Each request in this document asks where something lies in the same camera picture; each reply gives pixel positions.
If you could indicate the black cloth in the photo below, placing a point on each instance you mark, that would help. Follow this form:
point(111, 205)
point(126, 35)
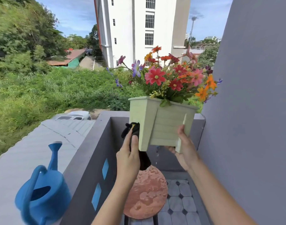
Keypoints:
point(137, 142)

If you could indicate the colourful artificial flowers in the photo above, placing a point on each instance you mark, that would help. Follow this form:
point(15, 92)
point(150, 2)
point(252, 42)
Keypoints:
point(171, 76)

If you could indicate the white tall building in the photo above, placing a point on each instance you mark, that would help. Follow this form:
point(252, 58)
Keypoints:
point(138, 28)

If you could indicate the grey balcony parapet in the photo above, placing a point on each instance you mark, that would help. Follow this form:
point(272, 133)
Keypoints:
point(91, 166)

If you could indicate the floodlight mast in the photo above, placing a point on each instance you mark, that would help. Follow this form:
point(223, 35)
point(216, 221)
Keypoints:
point(192, 29)

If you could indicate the pale green planter box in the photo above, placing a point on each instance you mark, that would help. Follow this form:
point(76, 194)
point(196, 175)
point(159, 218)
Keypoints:
point(161, 124)

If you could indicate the person's left hand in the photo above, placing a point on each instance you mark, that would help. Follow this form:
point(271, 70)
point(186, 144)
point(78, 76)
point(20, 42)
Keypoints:
point(127, 160)

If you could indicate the person's right thumb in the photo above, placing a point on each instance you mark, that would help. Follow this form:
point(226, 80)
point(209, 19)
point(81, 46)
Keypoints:
point(181, 133)

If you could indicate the corrugated grey roof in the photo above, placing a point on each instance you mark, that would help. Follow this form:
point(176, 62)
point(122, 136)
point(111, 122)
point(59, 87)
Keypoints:
point(33, 161)

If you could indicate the person's right hand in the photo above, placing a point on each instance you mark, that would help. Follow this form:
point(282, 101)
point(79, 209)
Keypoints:
point(187, 151)

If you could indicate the round terracotta stool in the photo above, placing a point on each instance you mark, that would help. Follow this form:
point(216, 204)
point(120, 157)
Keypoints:
point(146, 193)

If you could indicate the red roofed low building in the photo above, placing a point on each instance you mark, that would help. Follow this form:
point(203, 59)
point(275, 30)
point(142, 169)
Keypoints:
point(69, 59)

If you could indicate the blue watering can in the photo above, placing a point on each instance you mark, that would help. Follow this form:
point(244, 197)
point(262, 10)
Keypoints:
point(43, 190)

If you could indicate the person's left forearm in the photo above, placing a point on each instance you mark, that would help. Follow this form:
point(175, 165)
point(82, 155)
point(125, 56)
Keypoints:
point(111, 201)

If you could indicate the white parked car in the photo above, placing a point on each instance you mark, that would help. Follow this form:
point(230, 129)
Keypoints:
point(74, 115)

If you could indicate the person's left thumb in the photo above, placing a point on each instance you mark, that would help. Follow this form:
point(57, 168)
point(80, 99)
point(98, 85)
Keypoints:
point(135, 142)

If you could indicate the person's right forearm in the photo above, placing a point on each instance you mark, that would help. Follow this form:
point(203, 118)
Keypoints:
point(219, 196)

